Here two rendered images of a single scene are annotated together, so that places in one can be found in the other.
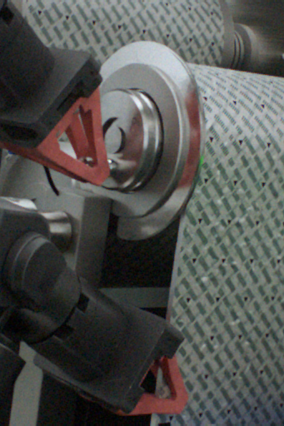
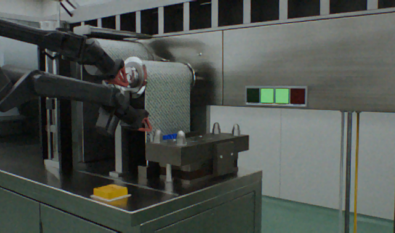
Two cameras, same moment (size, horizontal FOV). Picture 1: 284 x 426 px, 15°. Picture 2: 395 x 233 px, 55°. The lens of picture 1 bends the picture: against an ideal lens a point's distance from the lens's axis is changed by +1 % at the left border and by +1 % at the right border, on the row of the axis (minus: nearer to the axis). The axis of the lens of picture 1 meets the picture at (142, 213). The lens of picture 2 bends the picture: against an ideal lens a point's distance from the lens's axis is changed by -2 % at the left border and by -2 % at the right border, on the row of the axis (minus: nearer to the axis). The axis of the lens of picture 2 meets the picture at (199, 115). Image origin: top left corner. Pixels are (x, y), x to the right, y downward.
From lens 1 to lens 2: 0.58 m
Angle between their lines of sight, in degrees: 11
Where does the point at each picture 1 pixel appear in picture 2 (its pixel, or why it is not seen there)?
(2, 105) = (106, 71)
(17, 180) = not seen: hidden behind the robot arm
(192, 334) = (151, 114)
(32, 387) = (119, 132)
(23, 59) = (109, 61)
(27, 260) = (118, 96)
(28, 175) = not seen: hidden behind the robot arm
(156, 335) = (143, 112)
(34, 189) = not seen: hidden behind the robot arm
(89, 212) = (125, 93)
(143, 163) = (135, 81)
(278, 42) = (160, 56)
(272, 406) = (170, 130)
